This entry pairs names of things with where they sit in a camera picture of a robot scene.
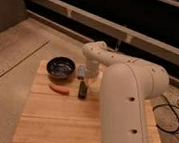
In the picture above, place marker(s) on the white ceramic cup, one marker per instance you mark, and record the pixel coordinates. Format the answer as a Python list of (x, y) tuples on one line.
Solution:
[(95, 83)]

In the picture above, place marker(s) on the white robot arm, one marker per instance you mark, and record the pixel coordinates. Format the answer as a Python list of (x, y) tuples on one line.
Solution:
[(127, 82)]

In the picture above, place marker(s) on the dark ceramic bowl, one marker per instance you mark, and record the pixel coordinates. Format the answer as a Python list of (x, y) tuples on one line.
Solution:
[(60, 67)]

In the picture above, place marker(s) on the blue grey sponge block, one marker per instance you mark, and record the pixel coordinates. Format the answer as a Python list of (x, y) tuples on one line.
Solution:
[(81, 72)]

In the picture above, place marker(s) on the black rectangular block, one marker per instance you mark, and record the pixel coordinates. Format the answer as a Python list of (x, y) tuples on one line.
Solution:
[(82, 90)]

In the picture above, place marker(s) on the orange carrot toy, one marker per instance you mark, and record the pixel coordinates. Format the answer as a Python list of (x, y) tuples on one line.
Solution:
[(59, 89)]

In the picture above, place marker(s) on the light wooden table board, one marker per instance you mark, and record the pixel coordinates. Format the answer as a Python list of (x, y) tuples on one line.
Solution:
[(49, 117)]

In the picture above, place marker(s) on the white wooden rail frame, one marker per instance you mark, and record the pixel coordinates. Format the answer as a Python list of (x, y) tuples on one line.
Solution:
[(151, 25)]

